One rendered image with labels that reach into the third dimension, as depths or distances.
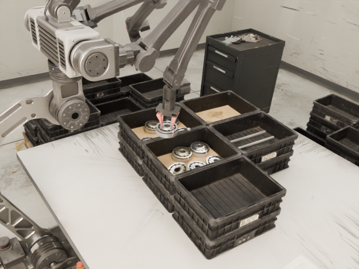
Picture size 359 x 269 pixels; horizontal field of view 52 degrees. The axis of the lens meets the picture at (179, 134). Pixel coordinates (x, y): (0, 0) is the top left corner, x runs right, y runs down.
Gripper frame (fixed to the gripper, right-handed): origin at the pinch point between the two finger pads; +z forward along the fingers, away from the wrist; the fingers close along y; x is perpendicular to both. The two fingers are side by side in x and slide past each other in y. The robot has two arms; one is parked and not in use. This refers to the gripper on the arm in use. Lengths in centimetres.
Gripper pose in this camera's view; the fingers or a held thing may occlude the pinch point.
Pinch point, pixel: (166, 125)
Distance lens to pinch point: 172.9
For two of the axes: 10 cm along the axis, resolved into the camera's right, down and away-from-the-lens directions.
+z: -0.9, 8.5, 5.3
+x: -2.3, 5.0, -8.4
